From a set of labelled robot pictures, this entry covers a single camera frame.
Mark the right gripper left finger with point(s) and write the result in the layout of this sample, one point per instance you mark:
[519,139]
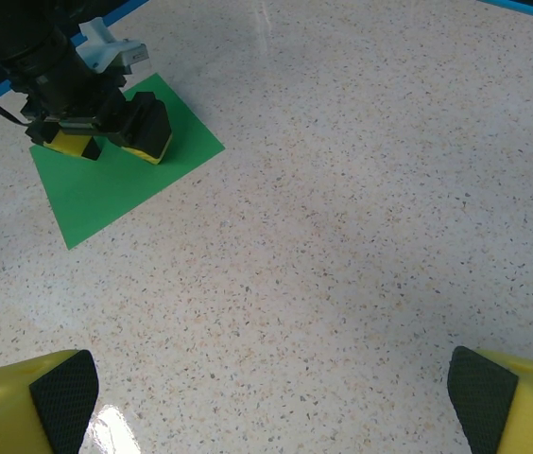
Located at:
[21,406]

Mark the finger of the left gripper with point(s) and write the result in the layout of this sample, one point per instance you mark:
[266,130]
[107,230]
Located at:
[70,145]
[146,127]

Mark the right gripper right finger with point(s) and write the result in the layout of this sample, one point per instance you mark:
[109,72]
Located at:
[512,406]

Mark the green square paper sheet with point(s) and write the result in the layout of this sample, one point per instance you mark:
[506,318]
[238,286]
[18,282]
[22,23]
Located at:
[106,198]

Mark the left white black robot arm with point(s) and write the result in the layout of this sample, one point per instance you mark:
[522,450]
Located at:
[11,19]

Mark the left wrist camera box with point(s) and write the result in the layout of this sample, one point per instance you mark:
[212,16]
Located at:
[106,47]

